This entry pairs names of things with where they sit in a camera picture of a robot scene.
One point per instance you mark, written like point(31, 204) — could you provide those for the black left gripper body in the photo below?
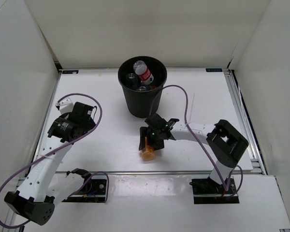
point(89, 125)

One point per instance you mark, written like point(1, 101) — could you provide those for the clear bottle blue cap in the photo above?
point(132, 81)

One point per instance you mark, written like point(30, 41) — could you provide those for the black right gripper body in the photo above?
point(154, 138)

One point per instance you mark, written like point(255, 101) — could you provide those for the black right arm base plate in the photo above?
point(206, 191)

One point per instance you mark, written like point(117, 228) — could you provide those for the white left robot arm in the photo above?
point(35, 199)

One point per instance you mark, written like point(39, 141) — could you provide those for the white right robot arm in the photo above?
point(223, 144)

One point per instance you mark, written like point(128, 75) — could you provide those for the clear bottle red label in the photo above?
point(141, 69)

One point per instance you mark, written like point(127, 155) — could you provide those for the black plastic waste bin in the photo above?
point(142, 104)

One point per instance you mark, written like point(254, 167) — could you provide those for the clear bottle white cap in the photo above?
point(145, 88)

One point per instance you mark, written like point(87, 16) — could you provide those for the orange juice bottle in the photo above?
point(148, 152)

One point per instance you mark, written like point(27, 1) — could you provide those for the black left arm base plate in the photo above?
point(96, 191)

